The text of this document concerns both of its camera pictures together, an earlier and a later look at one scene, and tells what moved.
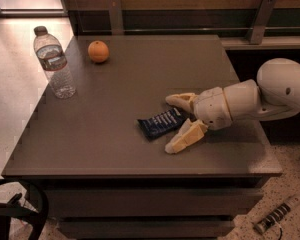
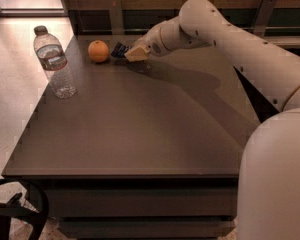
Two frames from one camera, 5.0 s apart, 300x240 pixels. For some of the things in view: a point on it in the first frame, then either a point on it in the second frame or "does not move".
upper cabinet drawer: [153, 202] does not move
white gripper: [210, 108] to [152, 41]
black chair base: [1, 212] does not move
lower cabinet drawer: [149, 229] does not move
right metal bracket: [256, 30] does not move
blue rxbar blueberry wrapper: [168, 121] to [120, 50]
